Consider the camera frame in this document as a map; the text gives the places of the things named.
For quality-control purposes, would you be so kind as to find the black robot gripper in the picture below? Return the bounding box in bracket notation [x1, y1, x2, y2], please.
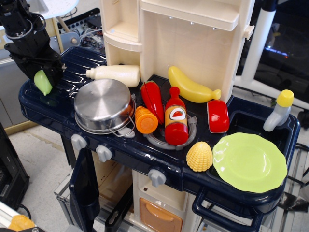
[4, 30, 65, 87]

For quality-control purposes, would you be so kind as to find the green toy pear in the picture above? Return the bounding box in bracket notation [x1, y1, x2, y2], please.
[33, 70, 53, 96]

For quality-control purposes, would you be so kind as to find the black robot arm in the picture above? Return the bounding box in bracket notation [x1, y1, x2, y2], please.
[0, 0, 66, 86]

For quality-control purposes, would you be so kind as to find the light green plastic plate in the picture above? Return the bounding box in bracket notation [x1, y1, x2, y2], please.
[212, 132, 287, 193]

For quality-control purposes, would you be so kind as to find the wooden grey toy dishwasher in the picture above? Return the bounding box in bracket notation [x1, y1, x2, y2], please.
[0, 0, 80, 135]

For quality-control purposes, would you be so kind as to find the stainless steel toy pot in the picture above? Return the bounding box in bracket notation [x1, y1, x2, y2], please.
[73, 79, 136, 137]

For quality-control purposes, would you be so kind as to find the grey stove knob left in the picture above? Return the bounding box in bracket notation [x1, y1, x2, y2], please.
[71, 134, 87, 151]

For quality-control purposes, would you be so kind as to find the grey stove knob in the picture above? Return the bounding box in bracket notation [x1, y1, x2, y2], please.
[96, 145, 112, 162]
[148, 169, 167, 187]
[71, 134, 87, 151]

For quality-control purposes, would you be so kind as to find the cream toy sauce bottle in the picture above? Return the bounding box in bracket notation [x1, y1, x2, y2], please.
[85, 65, 140, 87]

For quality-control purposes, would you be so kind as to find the grey stove knob middle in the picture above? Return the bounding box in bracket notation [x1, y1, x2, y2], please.
[96, 145, 112, 162]

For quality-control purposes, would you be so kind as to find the red toy chili pepper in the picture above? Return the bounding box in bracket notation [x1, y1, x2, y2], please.
[140, 81, 164, 125]

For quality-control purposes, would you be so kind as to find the orange toy carrot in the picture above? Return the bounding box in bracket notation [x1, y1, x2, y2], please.
[135, 106, 158, 134]

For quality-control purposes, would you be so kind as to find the black box on floor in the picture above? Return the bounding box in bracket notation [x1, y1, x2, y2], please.
[0, 126, 29, 210]

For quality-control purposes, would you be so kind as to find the navy toy oven door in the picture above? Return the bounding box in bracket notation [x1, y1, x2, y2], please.
[69, 148, 100, 232]

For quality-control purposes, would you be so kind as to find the red toy ketchup bottle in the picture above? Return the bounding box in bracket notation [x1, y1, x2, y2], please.
[165, 87, 189, 145]

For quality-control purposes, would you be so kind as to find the yellow toy banana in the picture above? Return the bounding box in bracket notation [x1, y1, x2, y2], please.
[168, 66, 221, 103]

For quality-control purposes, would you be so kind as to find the grey stove knob right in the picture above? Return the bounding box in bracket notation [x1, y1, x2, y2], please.
[148, 169, 167, 187]

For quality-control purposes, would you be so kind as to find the cream toy kitchen back panel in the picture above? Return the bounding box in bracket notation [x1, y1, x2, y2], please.
[100, 0, 254, 101]

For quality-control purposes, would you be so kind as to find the yellow toy corn cob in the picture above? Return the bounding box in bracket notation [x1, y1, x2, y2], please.
[186, 141, 213, 172]

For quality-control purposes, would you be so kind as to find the red toy apple slice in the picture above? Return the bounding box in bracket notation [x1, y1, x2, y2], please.
[207, 100, 230, 133]

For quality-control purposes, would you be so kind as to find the orange toy drawer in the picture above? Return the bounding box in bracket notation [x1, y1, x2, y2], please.
[140, 198, 183, 232]

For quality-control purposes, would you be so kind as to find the white pole stand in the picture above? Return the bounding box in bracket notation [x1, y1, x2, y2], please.
[234, 0, 309, 110]

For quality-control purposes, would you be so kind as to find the navy toy kitchen counter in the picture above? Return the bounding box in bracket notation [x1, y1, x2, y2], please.
[19, 47, 300, 232]

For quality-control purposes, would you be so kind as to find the grey yellow toy faucet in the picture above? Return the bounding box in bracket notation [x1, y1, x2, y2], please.
[263, 89, 294, 132]

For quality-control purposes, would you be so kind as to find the grey toy burner ring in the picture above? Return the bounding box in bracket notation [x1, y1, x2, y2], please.
[144, 113, 197, 151]

